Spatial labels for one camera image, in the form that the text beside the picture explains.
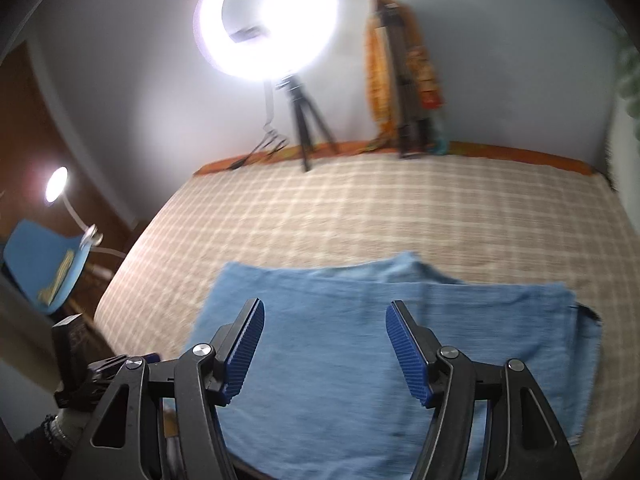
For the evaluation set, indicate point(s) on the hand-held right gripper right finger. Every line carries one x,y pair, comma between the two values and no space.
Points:
406,355

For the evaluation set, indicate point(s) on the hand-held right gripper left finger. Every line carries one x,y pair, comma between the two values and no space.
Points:
245,350

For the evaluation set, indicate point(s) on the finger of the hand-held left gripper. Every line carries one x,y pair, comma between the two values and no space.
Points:
152,358

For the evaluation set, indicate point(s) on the blue towel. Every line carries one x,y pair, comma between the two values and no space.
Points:
325,385

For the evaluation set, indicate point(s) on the yellow woven cloth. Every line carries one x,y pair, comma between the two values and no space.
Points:
57,280

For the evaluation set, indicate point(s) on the blue chair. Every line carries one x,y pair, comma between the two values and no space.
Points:
30,260

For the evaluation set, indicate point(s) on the beige plaid bed mat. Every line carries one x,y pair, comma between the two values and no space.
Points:
350,210

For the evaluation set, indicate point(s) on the white clip-on desk lamp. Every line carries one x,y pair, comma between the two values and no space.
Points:
56,185

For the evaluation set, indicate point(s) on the wooden door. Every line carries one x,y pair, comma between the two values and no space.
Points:
30,135

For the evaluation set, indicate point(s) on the orange bed sheet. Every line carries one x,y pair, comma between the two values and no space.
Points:
525,156

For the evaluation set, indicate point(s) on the black tripod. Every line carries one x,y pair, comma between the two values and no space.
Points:
302,125

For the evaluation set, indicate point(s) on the orange patterned folded blanket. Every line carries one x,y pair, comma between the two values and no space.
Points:
375,60

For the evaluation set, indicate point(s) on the green plant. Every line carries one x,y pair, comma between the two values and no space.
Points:
631,70

